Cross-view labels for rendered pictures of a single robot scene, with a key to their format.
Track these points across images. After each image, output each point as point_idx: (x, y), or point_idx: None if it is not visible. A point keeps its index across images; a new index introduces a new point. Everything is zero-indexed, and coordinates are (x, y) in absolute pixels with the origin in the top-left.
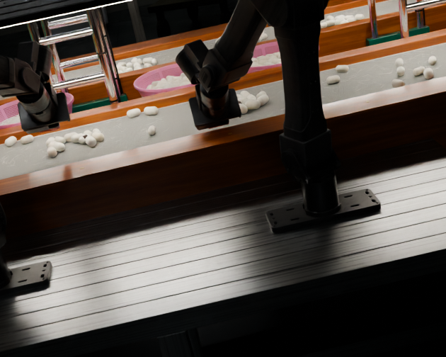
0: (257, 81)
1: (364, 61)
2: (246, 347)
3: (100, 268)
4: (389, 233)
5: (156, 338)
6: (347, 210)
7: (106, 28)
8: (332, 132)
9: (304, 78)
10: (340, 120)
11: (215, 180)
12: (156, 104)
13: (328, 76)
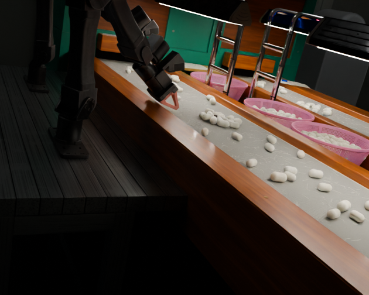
0: (267, 127)
1: (331, 168)
2: (172, 291)
3: (37, 99)
4: (23, 154)
5: (177, 250)
6: (58, 144)
7: (284, 62)
8: (156, 135)
9: (69, 43)
10: (160, 130)
11: (121, 120)
12: (224, 102)
13: (289, 151)
